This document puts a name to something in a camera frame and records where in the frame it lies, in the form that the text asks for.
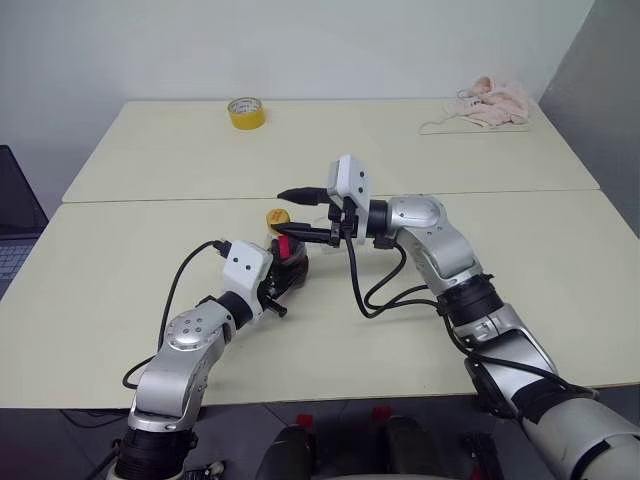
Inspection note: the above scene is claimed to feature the dark rounded shape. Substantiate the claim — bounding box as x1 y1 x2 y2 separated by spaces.
261 424 322 480

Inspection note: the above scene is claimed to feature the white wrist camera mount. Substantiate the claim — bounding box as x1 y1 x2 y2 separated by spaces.
222 239 274 322
325 154 374 239

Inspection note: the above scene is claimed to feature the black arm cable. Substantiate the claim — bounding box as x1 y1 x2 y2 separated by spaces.
342 230 444 320
121 239 233 390

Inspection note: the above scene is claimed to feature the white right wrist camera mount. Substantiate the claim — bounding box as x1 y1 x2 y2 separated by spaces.
325 154 374 239

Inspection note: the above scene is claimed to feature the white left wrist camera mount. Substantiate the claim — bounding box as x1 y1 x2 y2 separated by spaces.
222 239 274 322

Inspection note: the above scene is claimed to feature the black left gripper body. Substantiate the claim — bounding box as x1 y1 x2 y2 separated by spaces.
256 253 292 320

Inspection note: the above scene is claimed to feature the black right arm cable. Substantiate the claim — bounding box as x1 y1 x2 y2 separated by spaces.
342 230 444 320

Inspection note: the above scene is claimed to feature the dark laptop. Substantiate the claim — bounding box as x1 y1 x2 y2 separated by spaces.
0 144 51 302

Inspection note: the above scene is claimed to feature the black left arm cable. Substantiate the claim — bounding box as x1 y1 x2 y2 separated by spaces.
121 239 233 390

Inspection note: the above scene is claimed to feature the small yellow-capped bottle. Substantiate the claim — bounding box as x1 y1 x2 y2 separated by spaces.
264 207 311 291

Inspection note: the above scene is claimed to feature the yellow tape roll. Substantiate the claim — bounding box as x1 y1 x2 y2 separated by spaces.
227 96 268 132

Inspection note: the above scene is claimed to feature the pink cloth on hanger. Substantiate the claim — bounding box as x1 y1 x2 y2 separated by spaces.
418 87 531 136

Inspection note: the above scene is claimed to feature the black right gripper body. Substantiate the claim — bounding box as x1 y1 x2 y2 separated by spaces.
326 191 359 250

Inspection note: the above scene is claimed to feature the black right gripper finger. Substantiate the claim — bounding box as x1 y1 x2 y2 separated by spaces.
275 222 334 247
276 185 330 208

